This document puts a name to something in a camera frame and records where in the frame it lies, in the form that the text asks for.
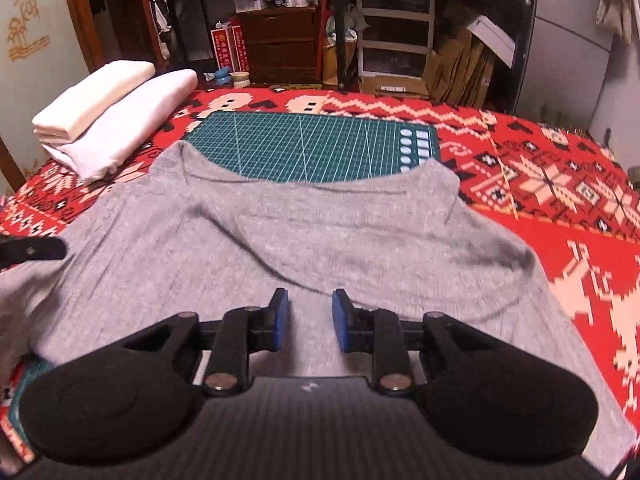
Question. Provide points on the red patterned blanket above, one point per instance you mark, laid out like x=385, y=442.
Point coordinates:
x=550, y=185

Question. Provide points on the flat cardboard sheet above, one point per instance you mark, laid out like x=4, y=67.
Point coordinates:
x=395, y=86

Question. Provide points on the folded white cloth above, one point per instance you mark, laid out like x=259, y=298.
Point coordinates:
x=135, y=120

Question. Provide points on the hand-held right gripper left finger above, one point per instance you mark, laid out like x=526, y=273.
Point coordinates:
x=280, y=320

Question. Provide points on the beige hanging cloth bag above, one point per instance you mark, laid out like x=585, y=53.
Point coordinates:
x=617, y=0

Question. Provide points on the red labelled box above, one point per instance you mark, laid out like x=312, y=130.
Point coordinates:
x=241, y=47
x=220, y=50

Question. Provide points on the white carton box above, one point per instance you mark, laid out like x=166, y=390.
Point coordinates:
x=250, y=1

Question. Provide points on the pile of flat cardboard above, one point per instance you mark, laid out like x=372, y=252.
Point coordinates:
x=460, y=75

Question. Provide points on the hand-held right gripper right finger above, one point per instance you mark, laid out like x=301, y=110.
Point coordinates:
x=341, y=322

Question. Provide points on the cream ceramic bowl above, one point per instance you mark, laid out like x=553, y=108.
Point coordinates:
x=240, y=80

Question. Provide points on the grey knit shirt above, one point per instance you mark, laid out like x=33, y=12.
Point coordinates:
x=325, y=230

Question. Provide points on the folded cream cloth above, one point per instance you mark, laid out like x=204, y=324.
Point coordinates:
x=90, y=95

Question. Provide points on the white flat box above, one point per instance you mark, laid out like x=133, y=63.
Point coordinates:
x=492, y=40

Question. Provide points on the dark wooden dresser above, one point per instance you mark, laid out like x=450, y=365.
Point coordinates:
x=277, y=45

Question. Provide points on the silver refrigerator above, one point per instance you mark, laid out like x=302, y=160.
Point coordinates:
x=565, y=45

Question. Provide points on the white plastic drawer unit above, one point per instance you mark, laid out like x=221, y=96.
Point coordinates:
x=395, y=30

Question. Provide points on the green cutting mat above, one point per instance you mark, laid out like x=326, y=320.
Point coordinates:
x=310, y=145

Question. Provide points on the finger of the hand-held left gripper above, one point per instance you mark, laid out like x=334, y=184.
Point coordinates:
x=35, y=249

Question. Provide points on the blue ceramic pot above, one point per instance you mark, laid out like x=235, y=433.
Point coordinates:
x=223, y=77

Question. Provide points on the mint glass sliding door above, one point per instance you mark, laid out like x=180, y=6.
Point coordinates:
x=35, y=60

